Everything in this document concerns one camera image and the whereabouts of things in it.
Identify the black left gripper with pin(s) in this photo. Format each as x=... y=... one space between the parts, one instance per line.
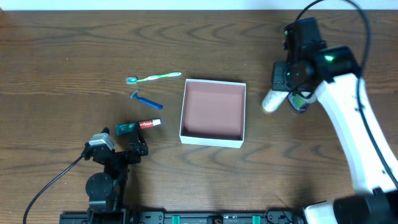
x=123 y=155

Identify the white box with pink interior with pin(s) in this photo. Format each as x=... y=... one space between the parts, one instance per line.
x=213 y=113

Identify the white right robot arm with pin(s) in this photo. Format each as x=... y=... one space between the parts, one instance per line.
x=333 y=77

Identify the green white toothbrush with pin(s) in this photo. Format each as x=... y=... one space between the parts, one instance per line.
x=135 y=80

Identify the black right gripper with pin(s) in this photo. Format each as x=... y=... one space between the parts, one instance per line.
x=278 y=76

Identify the clear hand sanitizer bottle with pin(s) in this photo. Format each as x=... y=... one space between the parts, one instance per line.
x=301 y=101

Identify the black mounting rail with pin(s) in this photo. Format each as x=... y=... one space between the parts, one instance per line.
x=124 y=216

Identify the red green toothpaste tube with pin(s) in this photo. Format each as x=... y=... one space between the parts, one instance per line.
x=127 y=128

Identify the blue disposable razor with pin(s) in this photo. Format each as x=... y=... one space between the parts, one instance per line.
x=145 y=101

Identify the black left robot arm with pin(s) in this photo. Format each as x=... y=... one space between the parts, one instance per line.
x=106 y=189

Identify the white lotion tube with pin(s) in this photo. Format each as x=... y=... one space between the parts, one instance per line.
x=273 y=100

